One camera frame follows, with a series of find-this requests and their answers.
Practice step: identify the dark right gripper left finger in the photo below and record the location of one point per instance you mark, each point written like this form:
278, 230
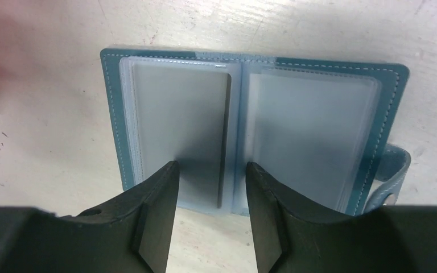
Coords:
128, 233

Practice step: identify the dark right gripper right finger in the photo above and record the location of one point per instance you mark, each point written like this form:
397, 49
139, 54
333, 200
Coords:
292, 233

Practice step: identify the black credit card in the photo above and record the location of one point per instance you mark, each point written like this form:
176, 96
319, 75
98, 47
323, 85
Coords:
179, 115

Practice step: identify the blue leather card holder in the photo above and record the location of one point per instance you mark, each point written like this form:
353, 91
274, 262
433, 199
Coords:
319, 127

